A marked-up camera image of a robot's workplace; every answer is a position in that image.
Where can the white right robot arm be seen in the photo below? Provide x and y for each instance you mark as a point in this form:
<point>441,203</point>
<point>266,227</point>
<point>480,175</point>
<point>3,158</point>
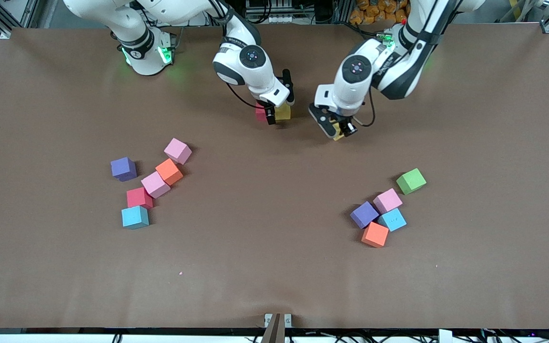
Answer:
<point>193,9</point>

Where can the small white box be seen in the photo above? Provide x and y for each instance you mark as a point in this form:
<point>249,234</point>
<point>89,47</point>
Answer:
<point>445,336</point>

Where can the green foam cube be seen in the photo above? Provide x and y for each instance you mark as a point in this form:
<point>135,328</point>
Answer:
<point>411,181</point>

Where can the pink foam cube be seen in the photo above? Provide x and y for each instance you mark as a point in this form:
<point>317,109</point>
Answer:
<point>387,200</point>
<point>177,151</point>
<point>155,184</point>

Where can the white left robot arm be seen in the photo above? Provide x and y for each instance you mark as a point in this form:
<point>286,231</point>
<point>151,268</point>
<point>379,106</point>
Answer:
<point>398,71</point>

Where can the orange snack bag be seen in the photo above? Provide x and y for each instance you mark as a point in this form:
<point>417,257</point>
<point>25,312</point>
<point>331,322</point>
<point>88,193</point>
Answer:
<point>374,12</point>

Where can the yellow foam cube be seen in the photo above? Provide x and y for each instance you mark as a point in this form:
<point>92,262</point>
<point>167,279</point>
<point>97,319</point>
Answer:
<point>284,113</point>
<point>337,136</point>

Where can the orange foam cube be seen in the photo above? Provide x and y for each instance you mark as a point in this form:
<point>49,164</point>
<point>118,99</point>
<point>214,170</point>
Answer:
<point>375,234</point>
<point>169,171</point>

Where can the white power strip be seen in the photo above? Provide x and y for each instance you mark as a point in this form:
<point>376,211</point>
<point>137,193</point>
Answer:
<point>184,19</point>

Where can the purple foam cube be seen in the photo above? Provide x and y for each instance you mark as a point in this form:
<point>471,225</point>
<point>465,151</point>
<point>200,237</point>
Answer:
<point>123,168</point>
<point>364,214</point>

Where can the brown table cover sheet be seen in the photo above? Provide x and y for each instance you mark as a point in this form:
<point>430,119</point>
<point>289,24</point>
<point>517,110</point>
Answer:
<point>274,276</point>

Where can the red foam cube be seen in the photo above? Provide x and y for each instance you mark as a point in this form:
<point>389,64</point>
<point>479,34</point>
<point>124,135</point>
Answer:
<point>260,113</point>
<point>137,197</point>

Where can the blue foam cube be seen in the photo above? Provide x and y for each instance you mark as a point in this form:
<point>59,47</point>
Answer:
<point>393,220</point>
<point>134,216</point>

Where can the metal table edge bracket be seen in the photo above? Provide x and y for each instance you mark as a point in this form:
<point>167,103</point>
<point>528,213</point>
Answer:
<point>278,324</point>

